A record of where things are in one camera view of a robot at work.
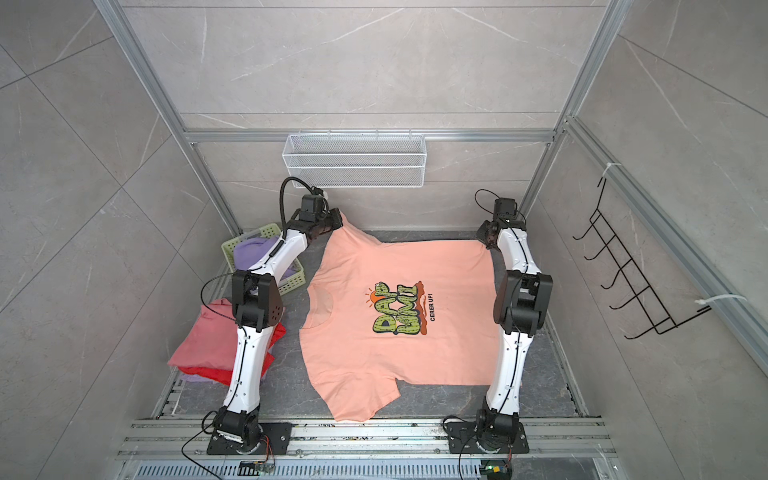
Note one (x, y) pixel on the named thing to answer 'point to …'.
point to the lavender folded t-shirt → (196, 378)
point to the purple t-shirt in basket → (248, 252)
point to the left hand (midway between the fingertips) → (342, 208)
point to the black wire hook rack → (661, 320)
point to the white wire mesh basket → (355, 159)
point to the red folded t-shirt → (227, 376)
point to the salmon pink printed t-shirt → (380, 316)
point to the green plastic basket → (266, 231)
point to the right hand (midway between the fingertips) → (485, 232)
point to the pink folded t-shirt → (212, 344)
